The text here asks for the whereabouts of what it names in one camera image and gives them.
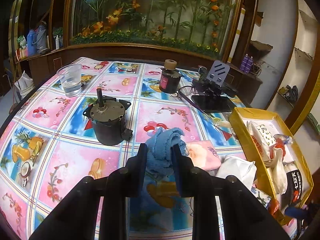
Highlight blue towel cloth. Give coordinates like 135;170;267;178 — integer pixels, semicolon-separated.
145;127;189;176

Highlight white sock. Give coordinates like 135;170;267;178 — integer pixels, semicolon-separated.
215;155;257;190

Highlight black sanitary pad packet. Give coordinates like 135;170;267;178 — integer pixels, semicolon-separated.
284;163;303;206

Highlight pink tissue packet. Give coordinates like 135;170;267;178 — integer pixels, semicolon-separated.
186;140;221;171

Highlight black electric motor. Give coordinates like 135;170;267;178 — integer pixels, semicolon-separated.
82;88;133;146

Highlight black smartphone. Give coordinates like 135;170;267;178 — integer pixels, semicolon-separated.
191;95;235;113

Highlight white red plastic bag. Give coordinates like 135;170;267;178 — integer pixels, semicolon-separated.
246;121;287;194

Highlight colourful patterned tablecloth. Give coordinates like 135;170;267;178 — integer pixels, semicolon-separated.
0;56;298;240

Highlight yellow cardboard box tray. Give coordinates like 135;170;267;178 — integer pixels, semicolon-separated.
228;107;314;225

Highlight black eyeglasses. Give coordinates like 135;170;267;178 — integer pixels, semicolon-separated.
175;85;199;100

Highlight dark ink bottle cork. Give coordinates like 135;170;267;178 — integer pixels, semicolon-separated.
159;59;182;94

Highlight purple phone stand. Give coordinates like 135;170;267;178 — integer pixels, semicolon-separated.
206;60;230;86

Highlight clear plastic cup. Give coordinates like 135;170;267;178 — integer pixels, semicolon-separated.
57;64;82;97

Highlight purple spray bottles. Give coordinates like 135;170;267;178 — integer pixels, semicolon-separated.
240;54;254;74

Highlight blue thermos jug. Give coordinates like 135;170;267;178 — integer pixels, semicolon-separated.
27;24;48;56

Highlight white rolled poster tube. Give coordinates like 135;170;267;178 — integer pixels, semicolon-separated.
227;7;246;63

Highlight black camera pouch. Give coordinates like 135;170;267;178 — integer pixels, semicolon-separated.
192;65;238;98

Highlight flower bamboo wall mural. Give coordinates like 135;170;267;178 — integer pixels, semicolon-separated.
69;0;239;59

